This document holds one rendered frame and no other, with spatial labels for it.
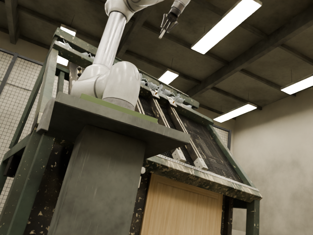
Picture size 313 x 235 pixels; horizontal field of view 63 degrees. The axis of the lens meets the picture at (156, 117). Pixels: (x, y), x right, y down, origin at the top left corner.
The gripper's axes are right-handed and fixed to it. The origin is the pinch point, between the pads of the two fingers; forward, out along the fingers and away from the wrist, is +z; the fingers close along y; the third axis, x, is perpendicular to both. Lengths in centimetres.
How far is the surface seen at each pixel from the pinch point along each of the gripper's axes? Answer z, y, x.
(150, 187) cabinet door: 108, -56, 0
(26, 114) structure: 123, 66, -89
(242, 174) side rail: 63, -156, -40
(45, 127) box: 87, 35, 57
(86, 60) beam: 44, 41, -79
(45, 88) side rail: 77, 51, 0
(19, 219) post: 126, 24, 74
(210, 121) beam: 29, -133, -123
